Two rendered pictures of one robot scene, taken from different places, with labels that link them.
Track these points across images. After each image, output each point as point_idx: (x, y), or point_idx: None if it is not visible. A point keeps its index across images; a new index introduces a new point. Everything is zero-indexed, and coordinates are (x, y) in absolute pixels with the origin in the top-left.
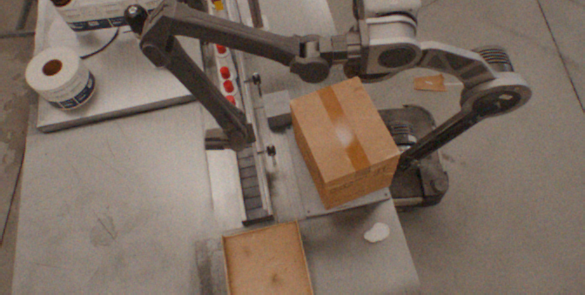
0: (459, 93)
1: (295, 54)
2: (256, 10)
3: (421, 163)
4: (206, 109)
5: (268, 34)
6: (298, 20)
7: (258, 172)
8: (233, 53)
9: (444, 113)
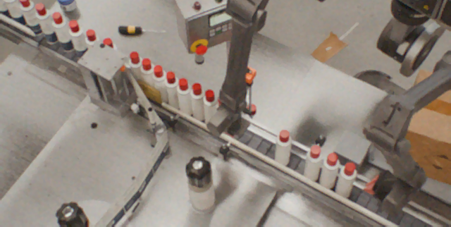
0: (359, 38)
1: None
2: None
3: None
4: (405, 173)
5: (440, 73)
6: (264, 70)
7: (417, 206)
8: (258, 140)
9: (366, 64)
